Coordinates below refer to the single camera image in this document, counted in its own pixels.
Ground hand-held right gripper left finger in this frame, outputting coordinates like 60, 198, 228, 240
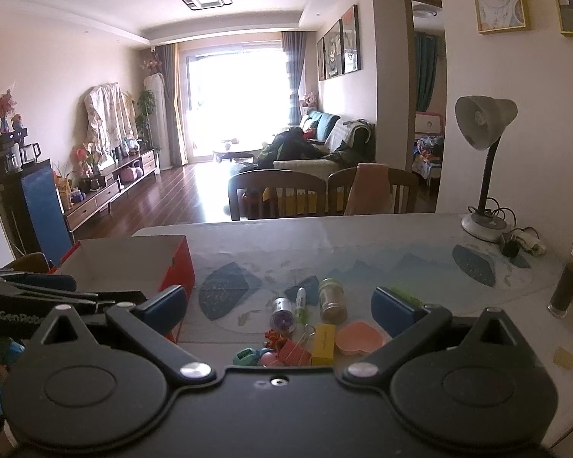
29, 285, 218, 385

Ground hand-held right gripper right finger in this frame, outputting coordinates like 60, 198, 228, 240
341, 286, 528, 385

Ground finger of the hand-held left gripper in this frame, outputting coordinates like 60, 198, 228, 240
0, 284, 146, 316
0, 269, 77, 293

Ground pink heart-shaped box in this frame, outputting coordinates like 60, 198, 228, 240
335, 321, 387, 356

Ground red cardboard box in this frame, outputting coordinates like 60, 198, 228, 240
48, 235, 196, 344

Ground jar with green lid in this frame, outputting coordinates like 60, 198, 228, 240
319, 277, 348, 324

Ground pink binder clip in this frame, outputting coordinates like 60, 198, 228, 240
278, 324, 316, 367

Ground wooden dining chair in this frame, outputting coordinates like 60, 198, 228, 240
327, 167, 419, 216
228, 170, 328, 221
0, 252, 51, 276

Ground blue board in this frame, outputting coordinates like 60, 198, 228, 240
20, 158, 75, 268

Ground yellow rectangular box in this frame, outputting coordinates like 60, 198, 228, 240
310, 323, 338, 366

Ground white green pen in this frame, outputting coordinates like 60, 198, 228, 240
293, 286, 310, 323

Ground black cabinet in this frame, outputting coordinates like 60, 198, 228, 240
0, 129, 53, 259

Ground purple glitter jar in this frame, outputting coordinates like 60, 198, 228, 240
270, 297, 296, 332

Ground wooden tv cabinet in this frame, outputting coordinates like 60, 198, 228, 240
64, 148, 159, 232

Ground pink towel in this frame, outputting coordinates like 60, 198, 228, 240
344, 163, 393, 215

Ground glass kettle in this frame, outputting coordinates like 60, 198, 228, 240
19, 142, 42, 166

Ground pink bag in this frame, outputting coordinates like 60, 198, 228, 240
120, 164, 145, 185

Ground red flower pot plant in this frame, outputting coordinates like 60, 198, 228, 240
73, 143, 99, 178

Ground yellow chair cushion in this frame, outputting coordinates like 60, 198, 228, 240
262, 186, 326, 216

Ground white power plug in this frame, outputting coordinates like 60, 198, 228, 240
516, 228, 548, 256

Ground bed with colourful bedding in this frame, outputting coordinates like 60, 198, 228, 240
413, 112, 445, 192

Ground coffee table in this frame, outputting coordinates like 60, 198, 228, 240
212, 140, 263, 164

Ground covered clothes rack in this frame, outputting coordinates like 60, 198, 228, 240
83, 82, 137, 163

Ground sofa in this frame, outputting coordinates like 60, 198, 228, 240
272, 110, 376, 183

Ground white standing air conditioner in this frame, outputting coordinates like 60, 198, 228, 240
143, 74, 171, 171

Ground pile of dark clothes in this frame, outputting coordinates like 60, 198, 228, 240
258, 126, 326, 171

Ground green potted plant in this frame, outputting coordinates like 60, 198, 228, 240
134, 90, 157, 150

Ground grey curtain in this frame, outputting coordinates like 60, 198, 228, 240
155, 43, 188, 169
282, 31, 309, 127

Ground grey desk lamp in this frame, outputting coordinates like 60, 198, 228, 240
455, 95, 519, 242

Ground teal curtain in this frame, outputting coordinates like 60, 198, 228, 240
414, 33, 438, 113

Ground black lamp cable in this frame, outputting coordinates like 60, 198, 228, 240
468, 195, 522, 231

